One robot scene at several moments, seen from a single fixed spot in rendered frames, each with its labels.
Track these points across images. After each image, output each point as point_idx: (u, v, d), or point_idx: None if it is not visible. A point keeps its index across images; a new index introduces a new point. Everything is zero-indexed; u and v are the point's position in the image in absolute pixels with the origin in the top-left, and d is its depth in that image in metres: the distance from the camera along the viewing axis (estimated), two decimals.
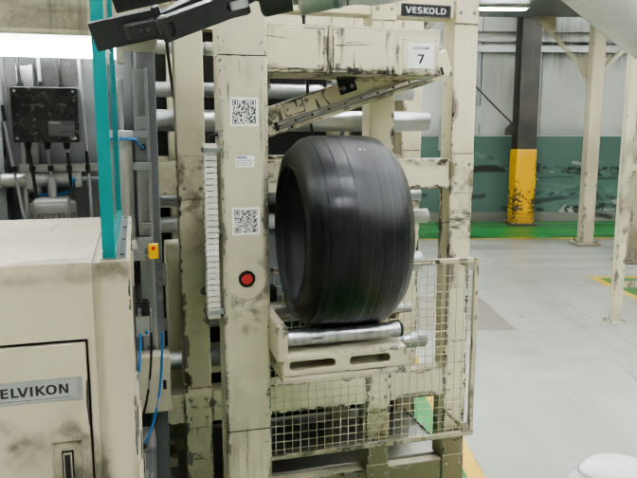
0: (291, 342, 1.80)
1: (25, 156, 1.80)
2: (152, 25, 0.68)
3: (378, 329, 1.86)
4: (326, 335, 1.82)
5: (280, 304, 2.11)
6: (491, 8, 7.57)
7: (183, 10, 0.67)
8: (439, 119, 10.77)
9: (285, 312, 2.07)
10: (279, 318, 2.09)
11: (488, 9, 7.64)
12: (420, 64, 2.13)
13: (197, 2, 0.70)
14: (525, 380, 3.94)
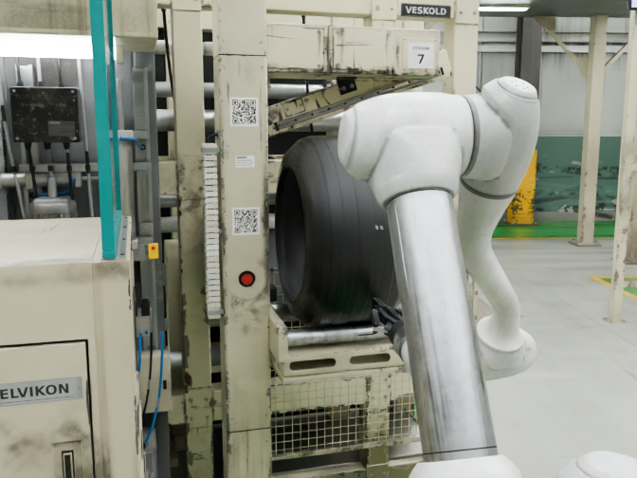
0: None
1: (25, 156, 1.80)
2: (390, 311, 1.71)
3: (377, 339, 1.88)
4: (324, 343, 1.84)
5: (282, 307, 2.08)
6: (491, 8, 7.57)
7: None
8: None
9: (283, 318, 2.10)
10: None
11: (488, 9, 7.64)
12: (420, 64, 2.13)
13: None
14: (525, 380, 3.94)
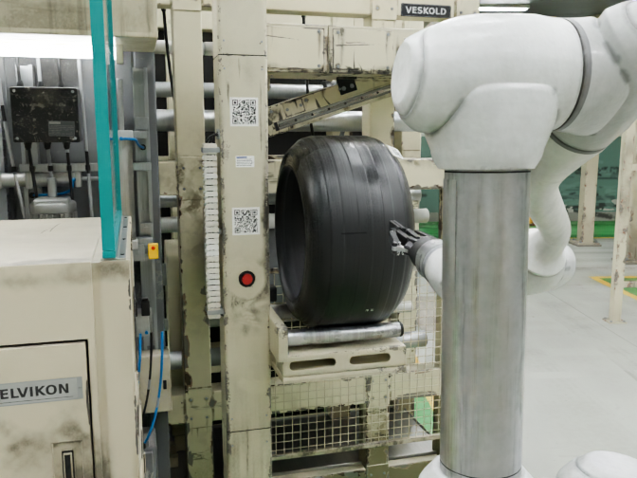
0: None
1: (25, 156, 1.80)
2: (409, 234, 1.56)
3: None
4: None
5: (282, 316, 2.08)
6: (491, 8, 7.57)
7: None
8: None
9: None
10: (278, 303, 2.09)
11: (488, 9, 7.64)
12: None
13: None
14: (525, 380, 3.94)
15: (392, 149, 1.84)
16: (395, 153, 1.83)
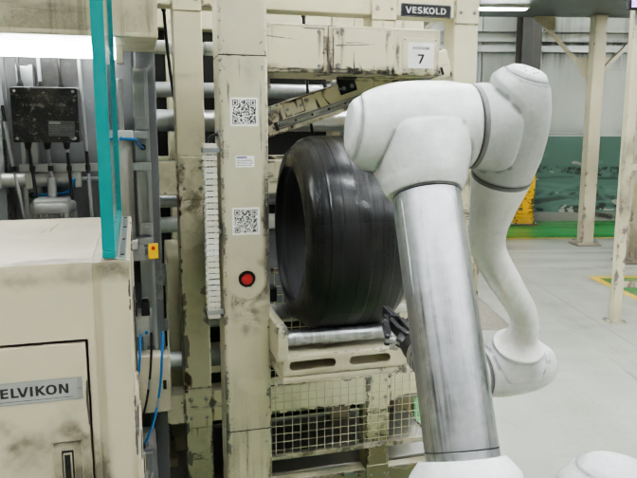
0: (290, 331, 1.81)
1: (25, 156, 1.80)
2: (401, 321, 1.63)
3: (375, 322, 1.89)
4: (323, 326, 1.84)
5: None
6: (491, 8, 7.57)
7: None
8: None
9: (283, 303, 2.09)
10: (280, 312, 2.07)
11: (488, 9, 7.64)
12: (420, 64, 2.13)
13: None
14: None
15: None
16: None
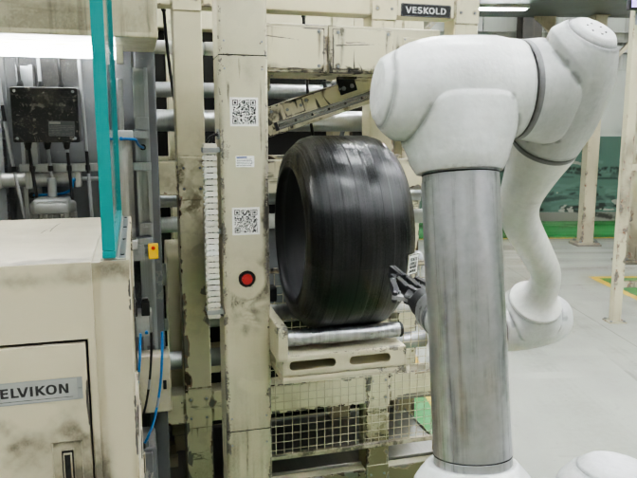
0: (291, 337, 1.80)
1: (25, 156, 1.80)
2: (409, 281, 1.58)
3: (377, 324, 1.87)
4: (325, 329, 1.83)
5: None
6: (491, 8, 7.57)
7: None
8: None
9: (284, 306, 2.08)
10: (280, 317, 2.08)
11: (488, 9, 7.64)
12: None
13: None
14: (525, 380, 3.94)
15: (412, 260, 1.75)
16: (411, 267, 1.75)
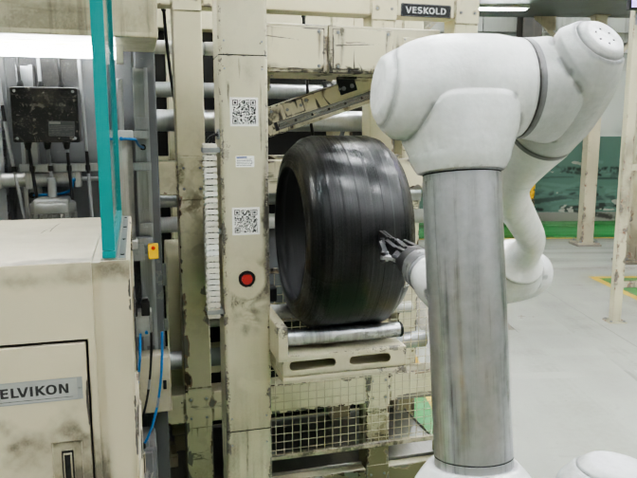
0: (288, 330, 1.83)
1: (25, 156, 1.80)
2: (397, 244, 1.64)
3: None
4: None
5: (281, 318, 2.09)
6: (491, 8, 7.57)
7: None
8: None
9: (282, 304, 2.11)
10: (279, 306, 2.08)
11: (488, 9, 7.64)
12: None
13: None
14: (525, 380, 3.94)
15: None
16: None
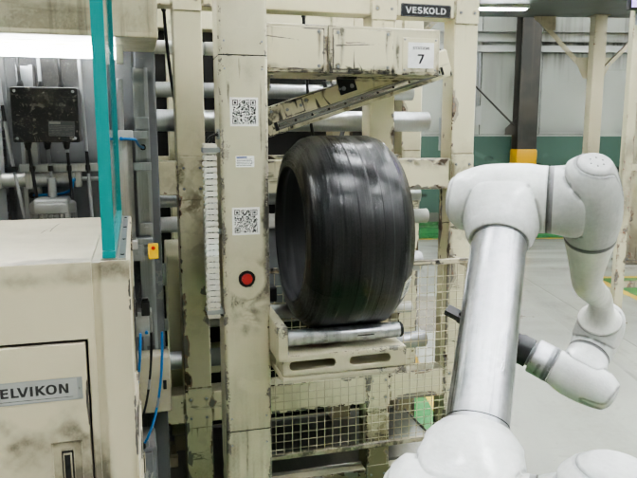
0: None
1: (25, 156, 1.80)
2: None
3: (377, 339, 1.88)
4: (324, 343, 1.84)
5: (282, 309, 2.07)
6: (491, 8, 7.57)
7: None
8: (439, 119, 10.77)
9: None
10: None
11: (488, 9, 7.64)
12: (420, 64, 2.13)
13: None
14: (525, 380, 3.94)
15: (407, 284, 1.78)
16: (405, 290, 1.80)
